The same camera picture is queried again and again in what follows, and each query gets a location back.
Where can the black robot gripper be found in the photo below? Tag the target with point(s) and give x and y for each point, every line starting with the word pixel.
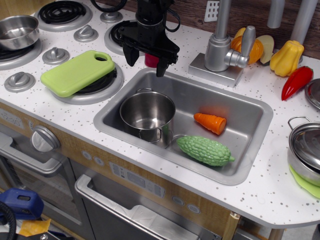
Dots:
pixel 150 39

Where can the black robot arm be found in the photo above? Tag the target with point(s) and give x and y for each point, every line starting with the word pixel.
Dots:
pixel 151 12

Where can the red sweet potato toy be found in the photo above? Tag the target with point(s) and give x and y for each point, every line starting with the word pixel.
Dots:
pixel 150 60

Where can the steel pot in sink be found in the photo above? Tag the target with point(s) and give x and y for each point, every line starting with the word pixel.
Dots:
pixel 148 115

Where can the grey sink basin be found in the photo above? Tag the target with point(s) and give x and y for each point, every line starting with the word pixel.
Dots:
pixel 247 122

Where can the steel pot with lid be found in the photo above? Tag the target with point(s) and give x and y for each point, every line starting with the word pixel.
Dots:
pixel 304 145

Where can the green plate under pot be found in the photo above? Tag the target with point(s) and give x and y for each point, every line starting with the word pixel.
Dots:
pixel 309 187

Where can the back right stove burner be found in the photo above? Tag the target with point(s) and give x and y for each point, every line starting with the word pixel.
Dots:
pixel 112 37

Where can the stove burner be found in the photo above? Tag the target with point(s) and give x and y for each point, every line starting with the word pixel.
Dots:
pixel 112 37
pixel 98 91
pixel 63 16
pixel 10 59

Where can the front right stove burner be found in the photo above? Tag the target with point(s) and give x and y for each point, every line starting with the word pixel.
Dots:
pixel 98 91

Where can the grey stove knob top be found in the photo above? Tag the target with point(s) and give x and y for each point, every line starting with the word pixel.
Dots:
pixel 111 17

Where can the grey stove knob centre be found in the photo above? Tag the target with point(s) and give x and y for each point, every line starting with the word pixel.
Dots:
pixel 85 34

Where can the silver toy faucet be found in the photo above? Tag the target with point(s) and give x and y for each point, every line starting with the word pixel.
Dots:
pixel 220 63

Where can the green plastic cutting board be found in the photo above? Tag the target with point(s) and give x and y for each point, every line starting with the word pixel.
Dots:
pixel 77 73

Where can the orange toy pumpkin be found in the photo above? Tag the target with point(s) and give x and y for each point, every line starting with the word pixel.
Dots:
pixel 256 51

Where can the grey stove knob left-centre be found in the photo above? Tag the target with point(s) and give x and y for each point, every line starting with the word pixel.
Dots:
pixel 55 56

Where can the orange toy carrot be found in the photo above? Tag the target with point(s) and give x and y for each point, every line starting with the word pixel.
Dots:
pixel 215 124

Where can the back left stove burner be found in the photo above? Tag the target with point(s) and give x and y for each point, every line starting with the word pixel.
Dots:
pixel 63 16

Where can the green toy bitter gourd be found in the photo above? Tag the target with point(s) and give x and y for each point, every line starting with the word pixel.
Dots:
pixel 204 150

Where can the beige toy slice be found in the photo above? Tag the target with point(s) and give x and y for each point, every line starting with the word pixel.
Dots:
pixel 268 48

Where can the grey stove knob front-left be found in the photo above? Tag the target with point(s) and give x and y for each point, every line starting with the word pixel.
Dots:
pixel 19 82

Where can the steel bowl on stove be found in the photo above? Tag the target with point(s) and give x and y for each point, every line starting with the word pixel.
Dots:
pixel 18 32

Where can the silver oven dial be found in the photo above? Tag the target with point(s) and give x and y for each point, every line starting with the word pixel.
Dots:
pixel 43 140

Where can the grey metal pole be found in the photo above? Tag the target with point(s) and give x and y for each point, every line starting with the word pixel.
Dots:
pixel 275 13
pixel 302 23

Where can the yellow toy bell pepper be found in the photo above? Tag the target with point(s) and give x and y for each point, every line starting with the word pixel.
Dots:
pixel 284 62

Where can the front left stove burner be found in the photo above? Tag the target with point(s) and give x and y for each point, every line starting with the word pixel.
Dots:
pixel 10 59

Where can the red toy chili pepper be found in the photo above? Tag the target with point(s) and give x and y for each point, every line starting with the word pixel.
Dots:
pixel 298 79

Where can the steel lid at edge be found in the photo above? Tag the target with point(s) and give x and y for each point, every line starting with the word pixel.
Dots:
pixel 312 92

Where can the grey metal pole right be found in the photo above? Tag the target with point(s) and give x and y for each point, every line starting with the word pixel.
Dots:
pixel 302 23

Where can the blue clamp tool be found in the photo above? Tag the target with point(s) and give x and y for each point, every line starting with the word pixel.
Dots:
pixel 25 204

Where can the grey oven door handle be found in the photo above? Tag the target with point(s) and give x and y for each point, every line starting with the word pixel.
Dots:
pixel 48 169

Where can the grey dishwasher door handle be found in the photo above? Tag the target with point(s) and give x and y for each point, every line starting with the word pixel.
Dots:
pixel 118 213

